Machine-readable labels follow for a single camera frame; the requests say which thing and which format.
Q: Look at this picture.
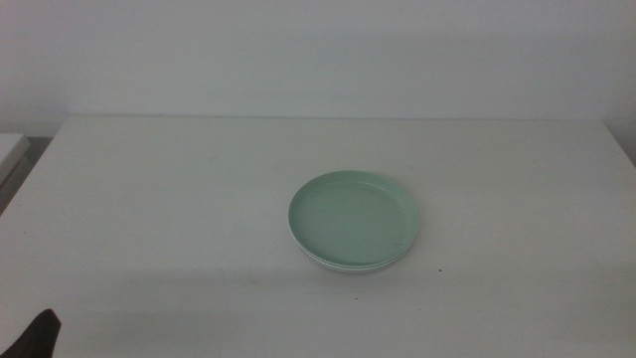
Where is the white shallow bowl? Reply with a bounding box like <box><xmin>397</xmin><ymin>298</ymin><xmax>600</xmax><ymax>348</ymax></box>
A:
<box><xmin>289</xmin><ymin>238</ymin><xmax>417</xmax><ymax>271</ymax></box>

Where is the white side table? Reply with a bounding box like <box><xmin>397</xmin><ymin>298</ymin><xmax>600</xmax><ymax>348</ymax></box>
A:
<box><xmin>0</xmin><ymin>132</ymin><xmax>32</xmax><ymax>200</ymax></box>

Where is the grey shallow bowl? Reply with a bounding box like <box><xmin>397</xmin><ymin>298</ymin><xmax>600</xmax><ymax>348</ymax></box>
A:
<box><xmin>307</xmin><ymin>256</ymin><xmax>398</xmax><ymax>275</ymax></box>

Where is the pale green shallow bowl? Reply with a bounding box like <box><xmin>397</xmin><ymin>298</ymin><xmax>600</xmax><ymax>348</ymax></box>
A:
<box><xmin>287</xmin><ymin>169</ymin><xmax>420</xmax><ymax>268</ymax></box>

